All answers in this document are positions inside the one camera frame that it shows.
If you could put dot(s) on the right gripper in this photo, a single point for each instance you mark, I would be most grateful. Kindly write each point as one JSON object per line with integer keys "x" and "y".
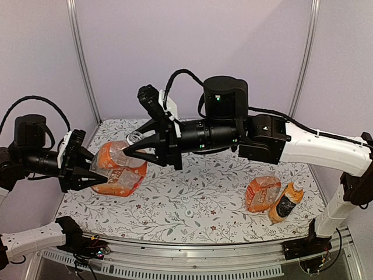
{"x": 167, "y": 140}

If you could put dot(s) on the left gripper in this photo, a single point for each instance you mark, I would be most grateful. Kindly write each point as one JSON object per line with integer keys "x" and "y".
{"x": 70, "y": 172}

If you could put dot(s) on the orange tea bottle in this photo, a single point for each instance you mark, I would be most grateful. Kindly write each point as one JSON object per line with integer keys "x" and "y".
{"x": 124, "y": 174}
{"x": 262, "y": 191}

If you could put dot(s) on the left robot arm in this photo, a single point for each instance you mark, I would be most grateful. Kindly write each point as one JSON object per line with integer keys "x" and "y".
{"x": 28, "y": 157}

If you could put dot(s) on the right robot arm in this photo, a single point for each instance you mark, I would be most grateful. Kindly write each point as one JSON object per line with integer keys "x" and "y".
{"x": 228, "y": 122}

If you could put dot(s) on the dark label orange bottle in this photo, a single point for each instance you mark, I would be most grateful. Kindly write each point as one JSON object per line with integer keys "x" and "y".
{"x": 288, "y": 200}

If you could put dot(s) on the floral patterned table mat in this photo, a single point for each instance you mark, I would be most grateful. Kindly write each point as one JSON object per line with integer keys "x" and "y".
{"x": 216, "y": 185}

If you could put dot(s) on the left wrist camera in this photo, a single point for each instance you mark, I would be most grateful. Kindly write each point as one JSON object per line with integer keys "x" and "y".
{"x": 70, "y": 146}

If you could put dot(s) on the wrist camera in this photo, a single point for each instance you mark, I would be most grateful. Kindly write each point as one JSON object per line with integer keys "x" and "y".
{"x": 70, "y": 146}
{"x": 152, "y": 101}

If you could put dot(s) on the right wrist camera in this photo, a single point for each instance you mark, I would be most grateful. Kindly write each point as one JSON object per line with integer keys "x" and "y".
{"x": 152, "y": 101}

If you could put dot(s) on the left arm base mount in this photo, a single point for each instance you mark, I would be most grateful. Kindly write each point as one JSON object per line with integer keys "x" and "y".
{"x": 76, "y": 243}

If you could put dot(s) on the aluminium front rail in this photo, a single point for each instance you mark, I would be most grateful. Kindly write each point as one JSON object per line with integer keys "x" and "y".
{"x": 134, "y": 259}

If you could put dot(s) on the left aluminium frame post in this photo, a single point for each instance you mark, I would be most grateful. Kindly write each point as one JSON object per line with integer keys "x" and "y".
{"x": 78, "y": 44}

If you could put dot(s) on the aluminium frame post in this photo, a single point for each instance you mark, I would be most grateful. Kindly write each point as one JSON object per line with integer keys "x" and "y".
{"x": 309, "y": 42}
{"x": 78, "y": 44}

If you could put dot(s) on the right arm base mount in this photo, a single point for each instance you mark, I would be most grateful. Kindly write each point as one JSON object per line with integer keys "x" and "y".
{"x": 307, "y": 246}

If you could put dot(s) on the right aluminium frame post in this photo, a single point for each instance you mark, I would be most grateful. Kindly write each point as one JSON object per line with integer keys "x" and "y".
{"x": 309, "y": 42}

